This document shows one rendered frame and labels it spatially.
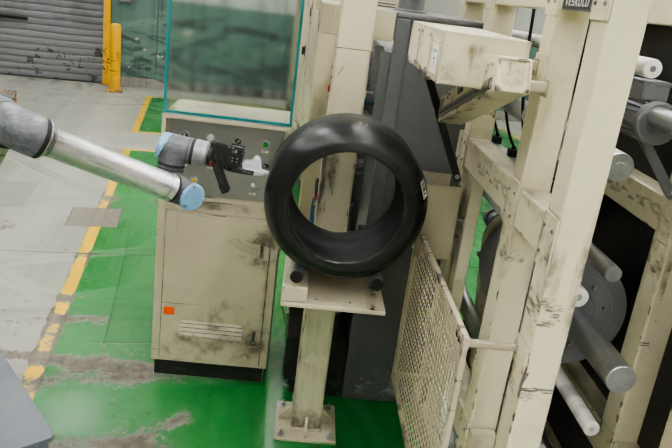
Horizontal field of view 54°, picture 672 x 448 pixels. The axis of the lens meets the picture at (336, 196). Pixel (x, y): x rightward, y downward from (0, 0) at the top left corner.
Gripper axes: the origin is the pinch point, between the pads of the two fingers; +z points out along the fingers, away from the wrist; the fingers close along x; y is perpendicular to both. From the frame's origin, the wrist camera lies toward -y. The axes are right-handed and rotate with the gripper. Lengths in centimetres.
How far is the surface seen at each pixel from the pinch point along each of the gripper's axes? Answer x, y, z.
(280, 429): 22, -116, 30
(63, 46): 840, -114, -358
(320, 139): -10.4, 18.6, 15.2
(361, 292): 3, -37, 44
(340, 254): 11.4, -27.1, 34.2
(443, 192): 19, 3, 67
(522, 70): -45, 56, 60
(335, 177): 26.3, -2.4, 26.4
